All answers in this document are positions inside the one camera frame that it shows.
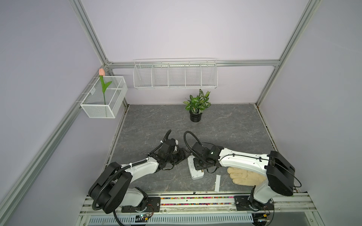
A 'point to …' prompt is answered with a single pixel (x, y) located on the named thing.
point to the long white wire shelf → (176, 73)
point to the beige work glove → (244, 177)
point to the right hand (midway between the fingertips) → (196, 164)
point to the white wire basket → (94, 104)
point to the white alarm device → (195, 174)
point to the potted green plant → (196, 105)
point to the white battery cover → (217, 183)
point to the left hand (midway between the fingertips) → (189, 156)
